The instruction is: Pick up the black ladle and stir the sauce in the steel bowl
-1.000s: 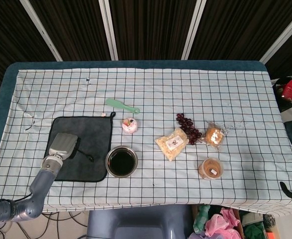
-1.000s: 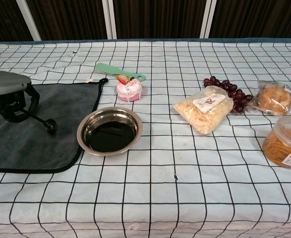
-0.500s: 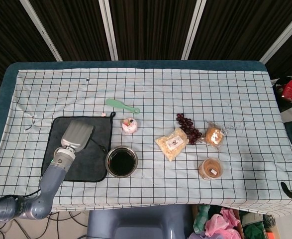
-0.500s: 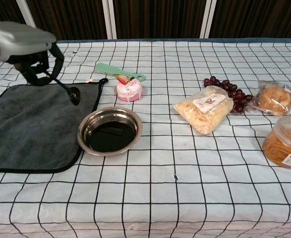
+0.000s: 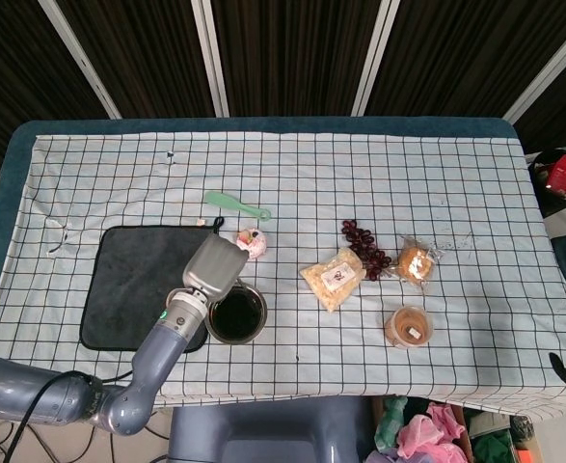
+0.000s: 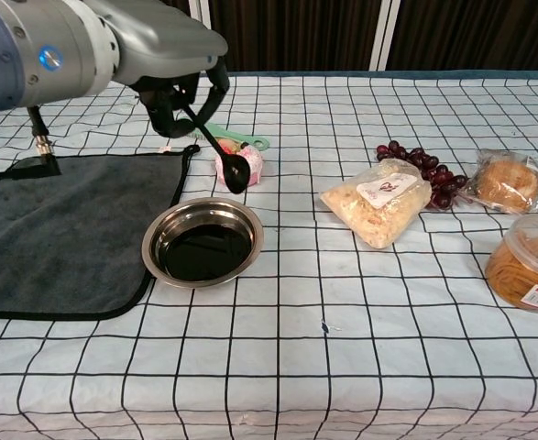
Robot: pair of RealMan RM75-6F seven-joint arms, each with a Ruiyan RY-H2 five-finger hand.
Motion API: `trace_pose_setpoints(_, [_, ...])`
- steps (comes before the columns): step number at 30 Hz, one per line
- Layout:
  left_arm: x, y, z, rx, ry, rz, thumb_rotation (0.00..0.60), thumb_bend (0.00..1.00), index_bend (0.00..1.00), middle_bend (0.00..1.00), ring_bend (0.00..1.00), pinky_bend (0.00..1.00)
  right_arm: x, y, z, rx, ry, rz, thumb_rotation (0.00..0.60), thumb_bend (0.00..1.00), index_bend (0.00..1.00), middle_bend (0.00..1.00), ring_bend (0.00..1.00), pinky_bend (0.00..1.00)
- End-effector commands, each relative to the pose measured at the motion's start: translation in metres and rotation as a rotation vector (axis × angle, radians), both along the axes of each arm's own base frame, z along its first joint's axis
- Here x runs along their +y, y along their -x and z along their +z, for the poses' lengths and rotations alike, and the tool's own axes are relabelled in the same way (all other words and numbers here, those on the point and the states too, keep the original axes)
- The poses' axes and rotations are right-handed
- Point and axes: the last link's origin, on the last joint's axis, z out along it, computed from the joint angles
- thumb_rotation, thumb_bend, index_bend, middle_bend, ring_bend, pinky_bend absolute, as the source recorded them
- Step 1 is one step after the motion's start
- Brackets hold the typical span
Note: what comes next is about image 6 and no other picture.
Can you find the green plastic spatula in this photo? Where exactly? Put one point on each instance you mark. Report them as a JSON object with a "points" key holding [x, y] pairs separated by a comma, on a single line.
{"points": [[260, 144]]}

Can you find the clear tub of rubber bands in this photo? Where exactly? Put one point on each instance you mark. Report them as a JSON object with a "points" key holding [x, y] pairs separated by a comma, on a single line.
{"points": [[525, 270]]}

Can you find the white partition frame post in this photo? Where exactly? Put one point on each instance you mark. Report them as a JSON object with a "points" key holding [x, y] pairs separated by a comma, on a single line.
{"points": [[384, 32], [202, 9]]}

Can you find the purple grape bunch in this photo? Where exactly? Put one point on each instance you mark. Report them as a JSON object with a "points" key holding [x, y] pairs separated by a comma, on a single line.
{"points": [[426, 162]]}

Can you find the plastic-wrapped bread bun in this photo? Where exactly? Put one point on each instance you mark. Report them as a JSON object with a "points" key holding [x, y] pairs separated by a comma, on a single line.
{"points": [[507, 181]]}

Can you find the white checkered tablecloth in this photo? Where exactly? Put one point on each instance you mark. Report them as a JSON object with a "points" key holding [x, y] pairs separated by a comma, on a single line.
{"points": [[342, 344]]}

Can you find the black spoon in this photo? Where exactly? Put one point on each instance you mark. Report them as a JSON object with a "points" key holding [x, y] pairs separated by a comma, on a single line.
{"points": [[236, 176]]}

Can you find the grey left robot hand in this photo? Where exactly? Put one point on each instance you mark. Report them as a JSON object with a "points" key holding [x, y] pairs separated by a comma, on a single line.
{"points": [[167, 41]]}

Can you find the clear bag of white snacks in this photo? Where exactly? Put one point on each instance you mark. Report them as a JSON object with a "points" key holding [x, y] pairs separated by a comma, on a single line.
{"points": [[378, 211]]}

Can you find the steel bowl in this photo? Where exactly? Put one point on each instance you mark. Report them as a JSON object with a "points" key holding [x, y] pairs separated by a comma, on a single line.
{"points": [[204, 252]]}

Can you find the dark grey cloth mat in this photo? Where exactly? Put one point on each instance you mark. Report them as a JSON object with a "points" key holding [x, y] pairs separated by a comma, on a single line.
{"points": [[67, 229]]}

